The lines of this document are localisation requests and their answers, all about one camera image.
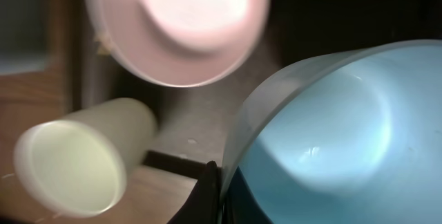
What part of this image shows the light blue bowl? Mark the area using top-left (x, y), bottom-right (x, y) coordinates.
top-left (220, 39), bottom-right (441, 223)

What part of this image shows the pale green cup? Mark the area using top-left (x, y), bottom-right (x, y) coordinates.
top-left (14, 98), bottom-right (157, 218)

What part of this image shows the grey dish rack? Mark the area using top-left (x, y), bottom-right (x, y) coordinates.
top-left (1, 0), bottom-right (49, 75)

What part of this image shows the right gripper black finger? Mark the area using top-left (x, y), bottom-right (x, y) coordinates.
top-left (168, 161), bottom-right (220, 224)

